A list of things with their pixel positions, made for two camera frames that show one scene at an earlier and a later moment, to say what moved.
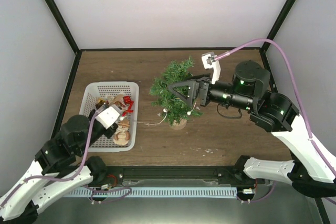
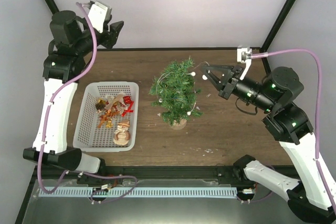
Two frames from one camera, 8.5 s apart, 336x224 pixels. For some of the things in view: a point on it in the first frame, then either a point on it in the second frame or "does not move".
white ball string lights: x=165 y=110 → x=204 y=77
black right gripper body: x=205 y=83 → x=227 y=89
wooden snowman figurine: x=122 y=136 does not move
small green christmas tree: x=174 y=109 does not move
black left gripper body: x=112 y=131 → x=108 y=41
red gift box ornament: x=127 y=99 does not move
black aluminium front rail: x=227 y=173 does not move
